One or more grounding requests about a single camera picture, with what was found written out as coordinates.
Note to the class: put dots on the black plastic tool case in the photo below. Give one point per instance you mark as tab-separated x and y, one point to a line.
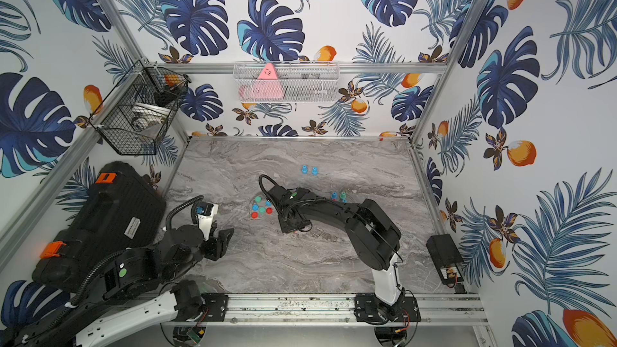
122	210

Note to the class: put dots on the black wire basket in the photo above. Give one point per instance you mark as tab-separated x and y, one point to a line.
136	116

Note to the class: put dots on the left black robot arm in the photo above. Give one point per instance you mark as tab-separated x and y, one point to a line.
133	289

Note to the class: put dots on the black power supply box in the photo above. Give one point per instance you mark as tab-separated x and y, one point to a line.
448	262

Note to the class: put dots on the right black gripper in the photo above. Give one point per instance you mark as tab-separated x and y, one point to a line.
284	229

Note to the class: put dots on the pink triangle card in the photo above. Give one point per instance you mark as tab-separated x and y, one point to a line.
267	86

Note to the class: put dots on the clear mesh wall tray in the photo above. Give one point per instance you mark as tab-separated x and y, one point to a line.
302	82

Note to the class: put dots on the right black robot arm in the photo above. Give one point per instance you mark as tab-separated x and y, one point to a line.
373	235

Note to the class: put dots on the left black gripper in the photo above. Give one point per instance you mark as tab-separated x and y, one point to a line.
214	246

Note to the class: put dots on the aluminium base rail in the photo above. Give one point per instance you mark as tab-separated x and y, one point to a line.
249	309

